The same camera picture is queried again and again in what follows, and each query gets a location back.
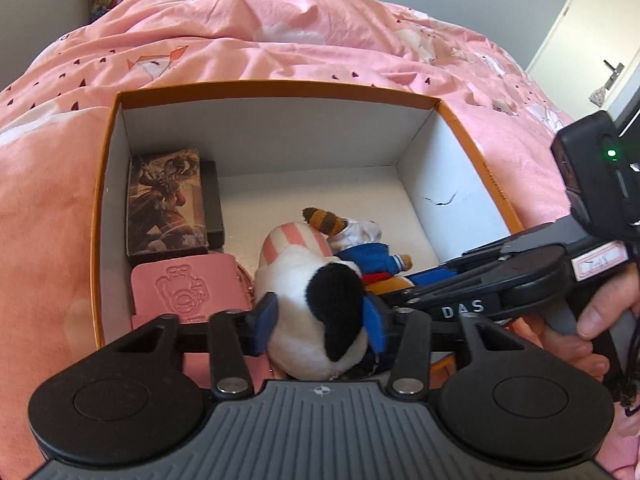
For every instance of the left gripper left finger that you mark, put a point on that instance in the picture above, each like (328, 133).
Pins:
(241, 333)

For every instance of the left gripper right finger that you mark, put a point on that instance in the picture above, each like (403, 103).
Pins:
(385, 327)

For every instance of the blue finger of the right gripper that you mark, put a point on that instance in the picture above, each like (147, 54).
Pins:
(440, 274)

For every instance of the pink zippered pouch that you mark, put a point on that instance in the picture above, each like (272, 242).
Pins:
(193, 288)

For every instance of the white plush dog toy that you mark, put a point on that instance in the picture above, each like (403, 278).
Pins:
(320, 269)

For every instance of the person's right hand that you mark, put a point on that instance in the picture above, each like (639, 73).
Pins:
(615, 297)

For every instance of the black small box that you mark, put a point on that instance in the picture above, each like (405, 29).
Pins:
(212, 205)

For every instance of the orange cardboard box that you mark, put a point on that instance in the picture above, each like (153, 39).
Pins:
(402, 161)

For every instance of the illustrated card box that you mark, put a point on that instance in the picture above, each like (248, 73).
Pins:
(165, 207)

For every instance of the pink patterned duvet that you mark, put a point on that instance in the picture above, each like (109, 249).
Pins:
(54, 119)

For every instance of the white door with handle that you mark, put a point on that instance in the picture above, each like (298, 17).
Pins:
(590, 58)

